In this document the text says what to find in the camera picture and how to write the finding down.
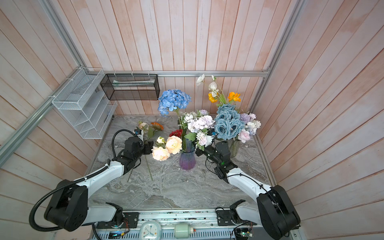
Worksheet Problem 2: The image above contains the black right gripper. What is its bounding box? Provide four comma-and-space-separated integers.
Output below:
192, 136, 222, 167

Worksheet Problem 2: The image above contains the clear ribbed glass vase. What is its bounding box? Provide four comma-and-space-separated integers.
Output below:
229, 139, 241, 158

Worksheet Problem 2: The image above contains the light blue rose bunch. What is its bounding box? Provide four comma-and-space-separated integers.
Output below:
214, 104, 245, 140

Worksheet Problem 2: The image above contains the blue purple glass vase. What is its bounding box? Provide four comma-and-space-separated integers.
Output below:
179, 140, 196, 171

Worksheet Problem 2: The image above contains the peach rose flower bunch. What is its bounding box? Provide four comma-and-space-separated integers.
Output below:
152, 136, 182, 162

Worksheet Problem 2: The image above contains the pastel mixed flower bouquet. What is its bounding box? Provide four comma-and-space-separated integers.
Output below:
238, 113, 262, 143

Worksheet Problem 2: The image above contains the red rose flower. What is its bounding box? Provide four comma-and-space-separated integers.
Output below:
169, 129, 183, 138

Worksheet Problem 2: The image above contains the yellow poppy flower stem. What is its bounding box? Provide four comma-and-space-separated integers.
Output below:
209, 92, 242, 107

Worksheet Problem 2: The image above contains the blue hydrangea flower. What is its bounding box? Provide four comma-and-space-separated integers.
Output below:
158, 89, 192, 117

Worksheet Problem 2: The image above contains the white ranunculus flower stem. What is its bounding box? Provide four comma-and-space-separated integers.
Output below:
196, 74, 220, 103

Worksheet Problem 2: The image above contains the white small-flower green bunch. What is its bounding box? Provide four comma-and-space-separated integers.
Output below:
178, 110, 215, 153

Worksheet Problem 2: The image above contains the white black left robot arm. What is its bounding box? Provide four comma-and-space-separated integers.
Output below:
29, 129, 154, 232

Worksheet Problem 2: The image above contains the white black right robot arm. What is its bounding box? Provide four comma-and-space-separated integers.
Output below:
196, 141, 301, 240

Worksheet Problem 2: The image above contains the orange gerbera flower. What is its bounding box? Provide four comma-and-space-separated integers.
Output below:
143, 122, 164, 181

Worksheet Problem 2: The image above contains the white analog clock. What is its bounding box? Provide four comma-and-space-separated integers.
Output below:
139, 221, 162, 240

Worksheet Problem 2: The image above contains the pale green cylinder device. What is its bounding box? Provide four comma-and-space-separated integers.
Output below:
174, 223, 196, 239

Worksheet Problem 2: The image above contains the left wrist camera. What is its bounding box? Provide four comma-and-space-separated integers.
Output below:
135, 127, 144, 141

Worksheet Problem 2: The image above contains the black mesh wall basket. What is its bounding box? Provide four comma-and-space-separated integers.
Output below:
101, 73, 160, 101

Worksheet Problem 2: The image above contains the white wire mesh shelf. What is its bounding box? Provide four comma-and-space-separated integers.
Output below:
52, 68, 118, 140

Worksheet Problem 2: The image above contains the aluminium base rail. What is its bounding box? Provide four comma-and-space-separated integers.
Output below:
89, 206, 298, 240

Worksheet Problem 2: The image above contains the aluminium wall frame rail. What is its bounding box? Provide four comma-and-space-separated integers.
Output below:
1, 1, 307, 166

